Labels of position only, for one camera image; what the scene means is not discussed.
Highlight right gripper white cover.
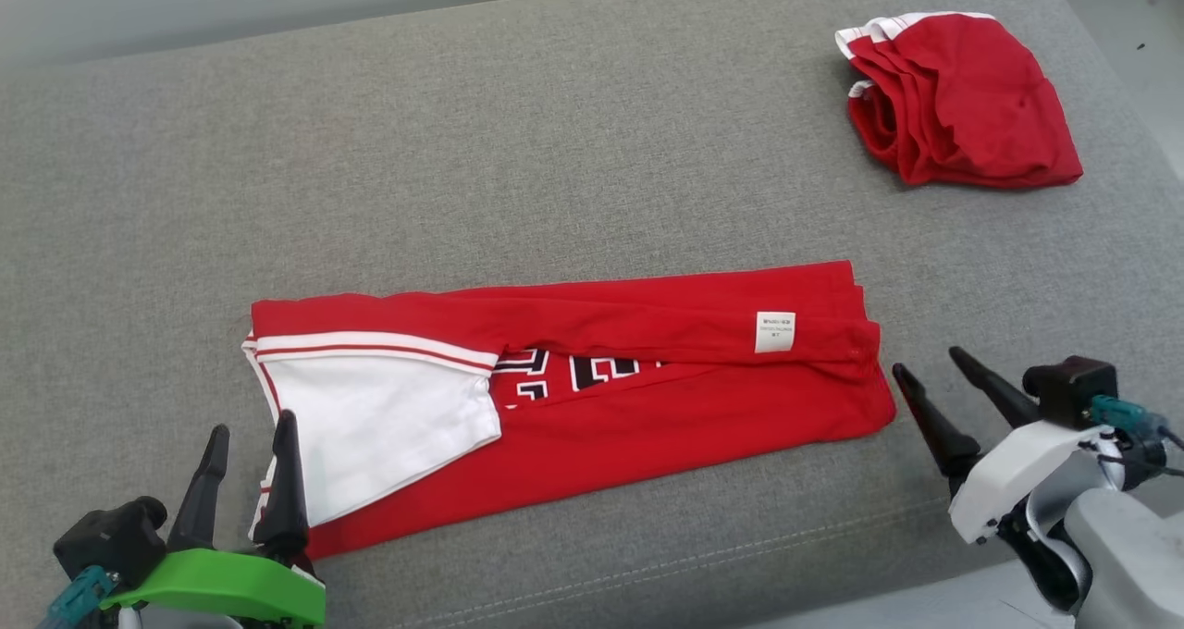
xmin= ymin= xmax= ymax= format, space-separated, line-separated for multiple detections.
xmin=893 ymin=346 xmax=1126 ymax=548

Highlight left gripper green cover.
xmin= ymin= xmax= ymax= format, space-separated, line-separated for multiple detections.
xmin=100 ymin=410 xmax=327 ymax=629

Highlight red bulls basketball jersey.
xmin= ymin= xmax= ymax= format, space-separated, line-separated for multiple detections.
xmin=242 ymin=261 xmax=897 ymax=561

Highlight red shorts with white trim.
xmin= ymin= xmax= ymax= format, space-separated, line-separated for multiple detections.
xmin=835 ymin=11 xmax=1084 ymax=189

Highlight grey fabric sofa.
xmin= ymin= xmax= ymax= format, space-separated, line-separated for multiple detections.
xmin=0 ymin=0 xmax=1184 ymax=629

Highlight teal right camera connector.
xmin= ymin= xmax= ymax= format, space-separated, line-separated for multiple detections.
xmin=1090 ymin=396 xmax=1168 ymax=440

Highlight teal camera connector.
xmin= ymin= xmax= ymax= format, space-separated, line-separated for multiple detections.
xmin=37 ymin=564 xmax=119 ymax=629
xmin=1090 ymin=396 xmax=1168 ymax=440

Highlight teal left camera connector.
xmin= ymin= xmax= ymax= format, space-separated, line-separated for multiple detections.
xmin=37 ymin=564 xmax=119 ymax=629

